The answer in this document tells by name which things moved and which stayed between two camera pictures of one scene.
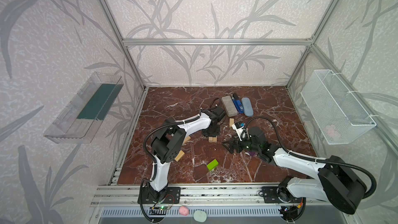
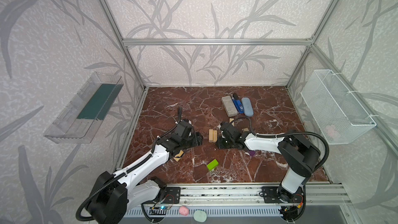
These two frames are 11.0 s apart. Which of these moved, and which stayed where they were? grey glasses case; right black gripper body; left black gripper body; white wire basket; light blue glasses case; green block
Moved: right black gripper body; left black gripper body
Stayed: light blue glasses case; white wire basket; green block; grey glasses case
